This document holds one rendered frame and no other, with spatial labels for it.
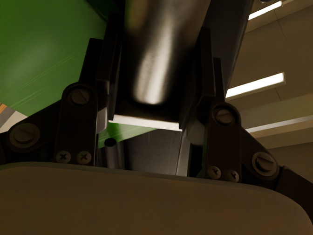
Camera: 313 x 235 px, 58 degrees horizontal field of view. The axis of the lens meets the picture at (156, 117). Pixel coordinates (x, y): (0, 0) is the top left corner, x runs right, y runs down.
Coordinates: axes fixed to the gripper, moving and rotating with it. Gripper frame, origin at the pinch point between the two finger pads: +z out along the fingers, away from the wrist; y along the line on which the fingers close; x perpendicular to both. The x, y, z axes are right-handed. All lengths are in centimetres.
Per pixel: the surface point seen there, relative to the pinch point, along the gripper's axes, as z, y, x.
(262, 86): 255, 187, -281
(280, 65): 395, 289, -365
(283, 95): 303, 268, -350
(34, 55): 2.8, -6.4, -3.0
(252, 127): 146, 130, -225
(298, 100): 166, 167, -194
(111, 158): 1.1, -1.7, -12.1
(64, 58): 2.8, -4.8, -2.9
